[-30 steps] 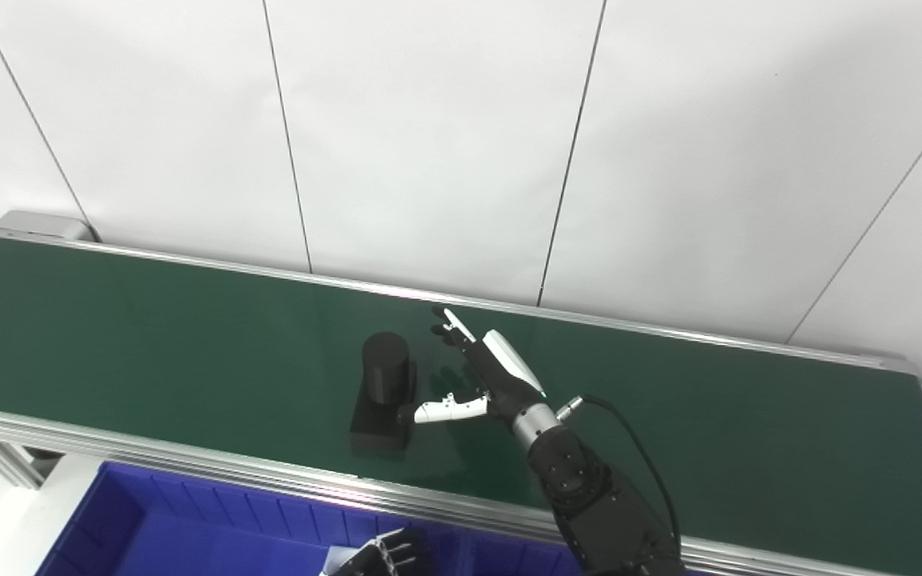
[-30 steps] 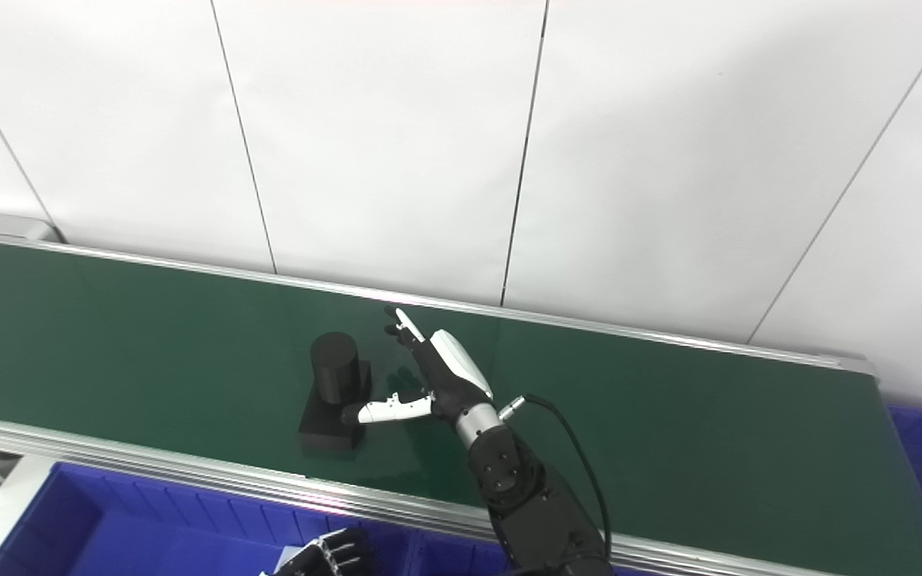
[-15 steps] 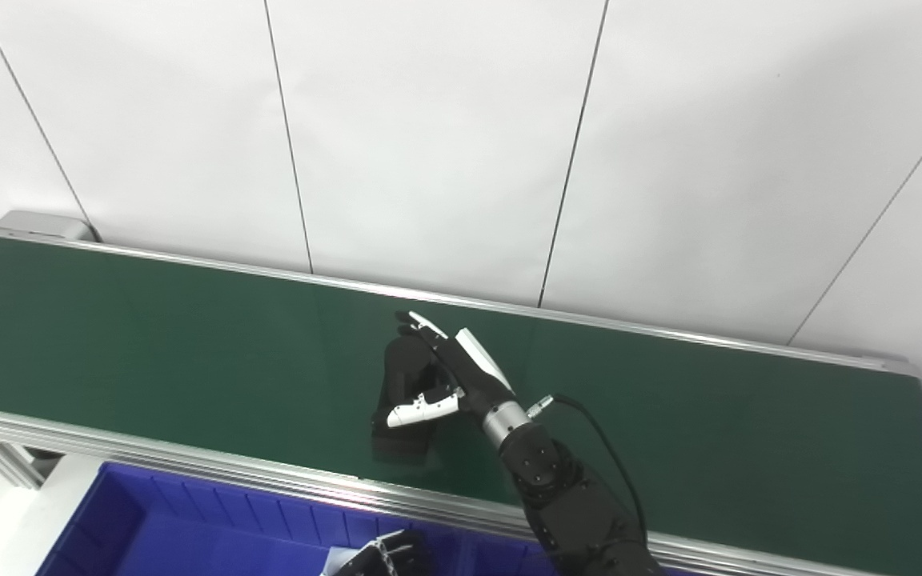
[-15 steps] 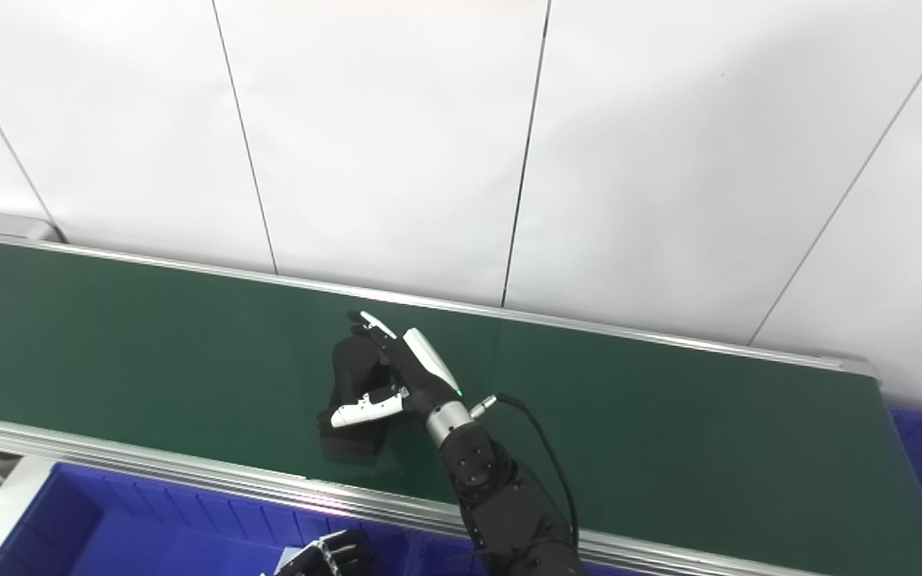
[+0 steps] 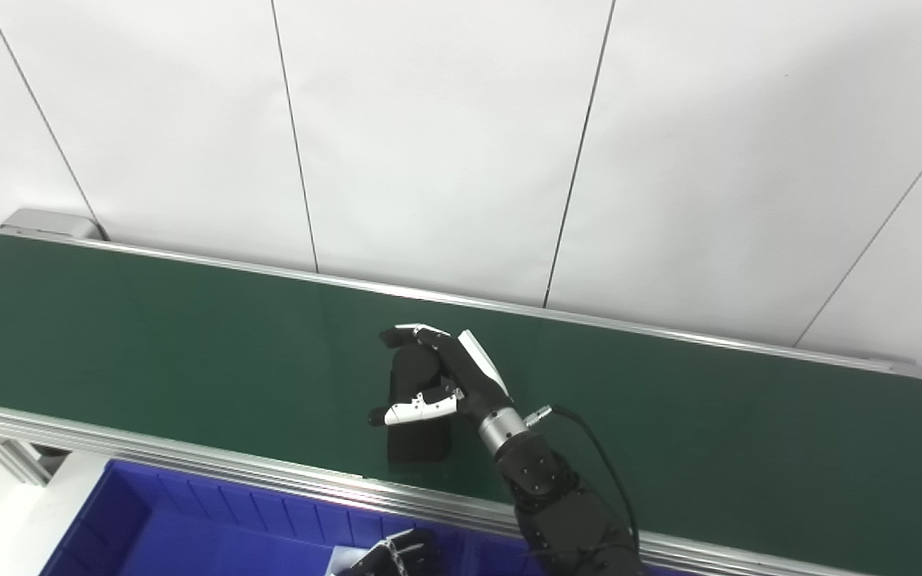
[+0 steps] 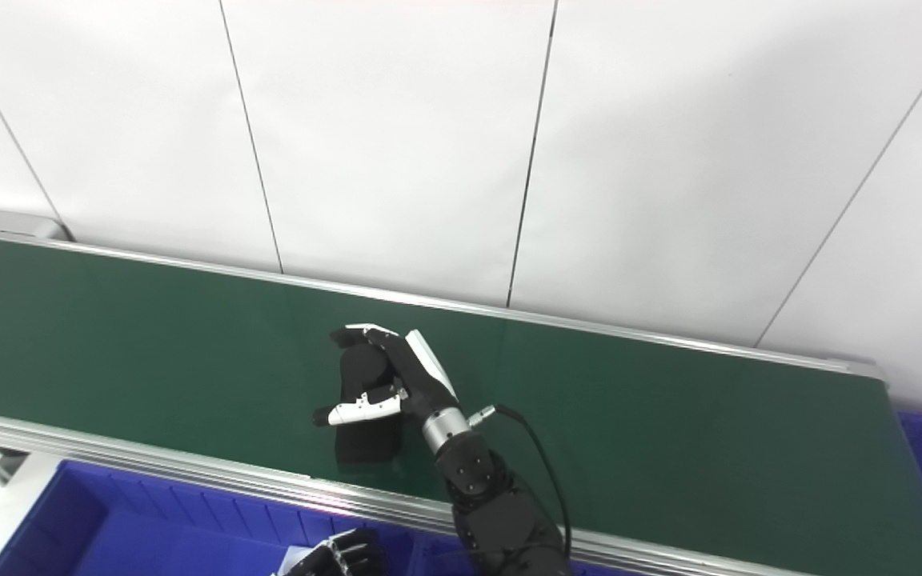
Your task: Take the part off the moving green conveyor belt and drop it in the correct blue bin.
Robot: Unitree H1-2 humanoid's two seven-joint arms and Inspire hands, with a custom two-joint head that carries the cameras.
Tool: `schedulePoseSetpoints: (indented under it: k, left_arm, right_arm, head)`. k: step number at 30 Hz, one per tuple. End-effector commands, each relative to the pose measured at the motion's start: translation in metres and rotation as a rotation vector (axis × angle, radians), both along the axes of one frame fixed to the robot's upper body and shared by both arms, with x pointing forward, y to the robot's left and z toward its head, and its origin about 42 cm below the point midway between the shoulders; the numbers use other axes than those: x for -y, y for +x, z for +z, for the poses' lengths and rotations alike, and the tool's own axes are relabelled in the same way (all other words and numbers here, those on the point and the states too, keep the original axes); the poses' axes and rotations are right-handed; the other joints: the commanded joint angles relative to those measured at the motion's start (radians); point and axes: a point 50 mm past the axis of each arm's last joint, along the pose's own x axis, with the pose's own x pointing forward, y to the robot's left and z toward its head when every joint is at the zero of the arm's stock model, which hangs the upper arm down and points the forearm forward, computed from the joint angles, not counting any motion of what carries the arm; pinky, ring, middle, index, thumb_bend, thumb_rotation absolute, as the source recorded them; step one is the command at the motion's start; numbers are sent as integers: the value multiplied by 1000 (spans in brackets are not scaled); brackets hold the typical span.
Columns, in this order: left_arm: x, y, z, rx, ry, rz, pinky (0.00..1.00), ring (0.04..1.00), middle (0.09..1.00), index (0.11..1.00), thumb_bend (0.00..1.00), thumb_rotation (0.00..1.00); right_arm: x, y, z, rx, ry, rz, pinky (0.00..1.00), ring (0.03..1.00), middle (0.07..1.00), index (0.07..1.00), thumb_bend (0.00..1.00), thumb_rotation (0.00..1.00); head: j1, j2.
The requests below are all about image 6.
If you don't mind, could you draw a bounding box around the black cylinder-on-block part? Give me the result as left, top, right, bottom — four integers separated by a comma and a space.
335, 342, 404, 467

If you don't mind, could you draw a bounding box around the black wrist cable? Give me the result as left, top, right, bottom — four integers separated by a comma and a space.
467, 404, 573, 576

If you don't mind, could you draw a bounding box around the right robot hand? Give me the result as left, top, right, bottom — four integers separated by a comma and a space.
313, 323, 463, 427

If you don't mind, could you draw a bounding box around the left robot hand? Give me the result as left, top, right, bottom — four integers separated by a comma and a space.
277, 528, 388, 576

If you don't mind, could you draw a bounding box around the green conveyor belt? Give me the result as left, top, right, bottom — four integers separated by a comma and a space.
0, 210, 888, 576
0, 234, 922, 576

